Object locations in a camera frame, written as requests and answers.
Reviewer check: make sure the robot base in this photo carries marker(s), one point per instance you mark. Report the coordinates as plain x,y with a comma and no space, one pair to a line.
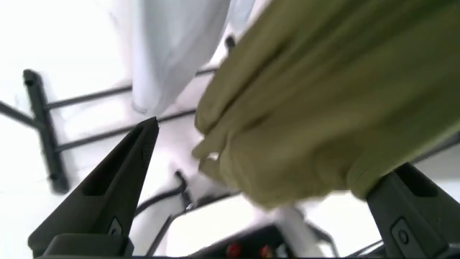
215,223

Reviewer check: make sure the green garment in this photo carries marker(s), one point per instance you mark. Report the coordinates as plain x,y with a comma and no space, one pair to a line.
323,108

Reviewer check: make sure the black clothes rack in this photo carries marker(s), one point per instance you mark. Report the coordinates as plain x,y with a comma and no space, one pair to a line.
43,118

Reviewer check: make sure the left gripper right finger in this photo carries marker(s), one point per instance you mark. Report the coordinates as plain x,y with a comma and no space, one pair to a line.
420,212

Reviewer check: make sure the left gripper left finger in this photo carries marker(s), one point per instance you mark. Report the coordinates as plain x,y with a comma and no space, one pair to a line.
104,205

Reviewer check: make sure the pale grey shorts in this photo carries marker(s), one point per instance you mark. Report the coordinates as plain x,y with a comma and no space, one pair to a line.
169,46

